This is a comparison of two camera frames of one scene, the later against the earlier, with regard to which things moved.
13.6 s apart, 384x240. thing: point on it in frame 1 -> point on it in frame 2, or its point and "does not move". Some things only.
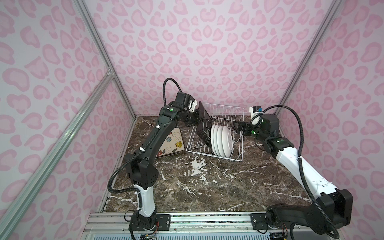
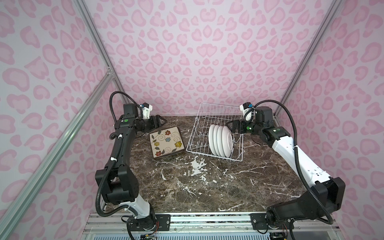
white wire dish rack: (214, 134) does not move
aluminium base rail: (103, 222) does not move
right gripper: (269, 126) does not move
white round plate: (212, 138) does not move
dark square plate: (204, 130) -> (166, 142)
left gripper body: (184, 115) -> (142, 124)
